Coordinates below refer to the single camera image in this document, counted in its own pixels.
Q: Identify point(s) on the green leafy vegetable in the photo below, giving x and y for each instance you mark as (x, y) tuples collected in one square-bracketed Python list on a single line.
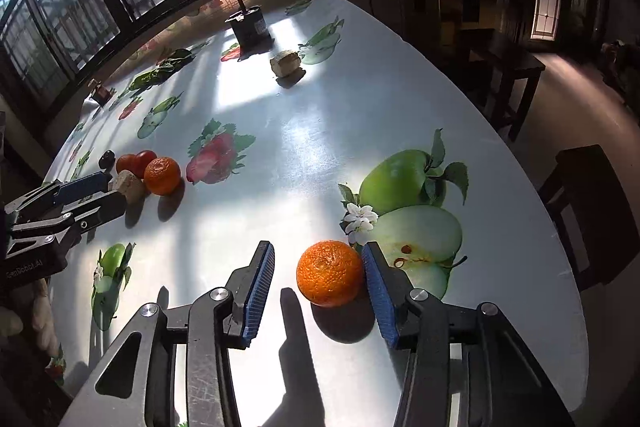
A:
[(160, 69)]

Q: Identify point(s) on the dark plum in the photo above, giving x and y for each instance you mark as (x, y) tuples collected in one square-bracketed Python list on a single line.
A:
[(106, 159)]

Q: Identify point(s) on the person's left hand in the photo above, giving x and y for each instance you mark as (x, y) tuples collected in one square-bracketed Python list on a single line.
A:
[(44, 322)]

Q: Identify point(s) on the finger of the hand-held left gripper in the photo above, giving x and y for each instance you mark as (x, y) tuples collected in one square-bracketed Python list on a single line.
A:
[(82, 187), (102, 209)]

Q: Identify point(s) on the red tomato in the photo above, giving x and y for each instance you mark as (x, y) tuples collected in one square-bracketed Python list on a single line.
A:
[(146, 158), (125, 163)]

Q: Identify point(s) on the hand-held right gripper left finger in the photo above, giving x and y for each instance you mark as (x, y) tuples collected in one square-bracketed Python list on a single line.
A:
[(260, 292)]

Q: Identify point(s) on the small orange mandarin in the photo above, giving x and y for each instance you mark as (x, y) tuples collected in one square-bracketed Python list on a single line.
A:
[(162, 175)]

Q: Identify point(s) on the small dark red object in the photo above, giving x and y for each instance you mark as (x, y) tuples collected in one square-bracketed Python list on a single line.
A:
[(102, 93)]

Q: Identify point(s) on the fruit print tablecloth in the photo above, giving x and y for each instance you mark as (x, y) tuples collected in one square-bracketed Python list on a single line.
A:
[(320, 147)]

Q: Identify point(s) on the dark wooden bench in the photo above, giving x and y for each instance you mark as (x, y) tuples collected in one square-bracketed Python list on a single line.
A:
[(502, 72)]

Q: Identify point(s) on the dark wooden stool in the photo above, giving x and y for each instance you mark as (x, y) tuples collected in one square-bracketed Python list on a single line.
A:
[(592, 217)]

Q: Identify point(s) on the large orange mandarin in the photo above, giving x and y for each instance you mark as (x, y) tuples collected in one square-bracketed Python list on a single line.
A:
[(330, 274)]

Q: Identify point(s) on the beige ginger piece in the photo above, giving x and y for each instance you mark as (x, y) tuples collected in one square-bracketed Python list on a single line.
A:
[(129, 188)]

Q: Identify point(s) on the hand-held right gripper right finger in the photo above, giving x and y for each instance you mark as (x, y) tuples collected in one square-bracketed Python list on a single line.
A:
[(380, 302)]

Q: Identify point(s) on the beige block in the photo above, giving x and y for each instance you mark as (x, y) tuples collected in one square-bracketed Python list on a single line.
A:
[(285, 63)]

